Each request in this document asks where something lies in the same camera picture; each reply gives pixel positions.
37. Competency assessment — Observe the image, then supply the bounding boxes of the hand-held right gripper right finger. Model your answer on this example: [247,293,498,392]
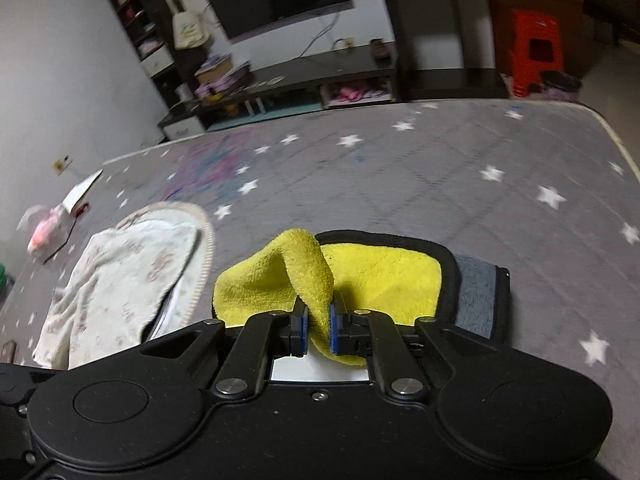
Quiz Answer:
[328,291,507,404]

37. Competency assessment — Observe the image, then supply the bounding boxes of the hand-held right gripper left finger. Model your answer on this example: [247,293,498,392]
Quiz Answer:
[136,294,310,402]

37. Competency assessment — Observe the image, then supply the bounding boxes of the yellow and grey cleaning cloth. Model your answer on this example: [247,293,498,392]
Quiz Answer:
[212,228,512,369]

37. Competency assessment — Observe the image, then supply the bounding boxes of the grey star-print mattress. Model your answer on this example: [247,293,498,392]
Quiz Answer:
[0,99,640,480]

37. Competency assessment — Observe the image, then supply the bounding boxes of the white printed towel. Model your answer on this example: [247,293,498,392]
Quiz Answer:
[32,219,202,372]

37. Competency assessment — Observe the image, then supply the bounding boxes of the pink slippers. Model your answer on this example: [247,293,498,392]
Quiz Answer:
[325,85,387,107]

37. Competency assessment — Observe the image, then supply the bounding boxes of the dark low television stand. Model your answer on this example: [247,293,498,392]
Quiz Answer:
[158,49,401,142]

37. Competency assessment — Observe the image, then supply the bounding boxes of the white open booklet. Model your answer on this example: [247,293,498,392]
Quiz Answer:
[61,169,104,217]

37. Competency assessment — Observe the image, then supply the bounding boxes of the stack of colourful boxes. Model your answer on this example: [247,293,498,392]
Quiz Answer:
[193,53,254,102]

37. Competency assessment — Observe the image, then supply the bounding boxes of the pink plastic bag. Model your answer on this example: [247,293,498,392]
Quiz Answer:
[17,204,77,257]

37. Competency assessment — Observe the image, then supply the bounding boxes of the tall dark cabinet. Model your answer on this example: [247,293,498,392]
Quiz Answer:
[375,0,510,102]

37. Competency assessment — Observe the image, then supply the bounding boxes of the cream tote bag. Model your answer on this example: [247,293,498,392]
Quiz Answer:
[171,9,210,51]

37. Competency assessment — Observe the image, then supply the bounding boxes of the dark waste bin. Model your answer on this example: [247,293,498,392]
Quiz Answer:
[542,70,584,106]

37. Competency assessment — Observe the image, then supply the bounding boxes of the red plastic stool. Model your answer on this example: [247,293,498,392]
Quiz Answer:
[507,8,566,99]

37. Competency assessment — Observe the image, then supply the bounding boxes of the dark bookshelf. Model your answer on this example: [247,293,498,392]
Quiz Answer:
[94,0,201,111]

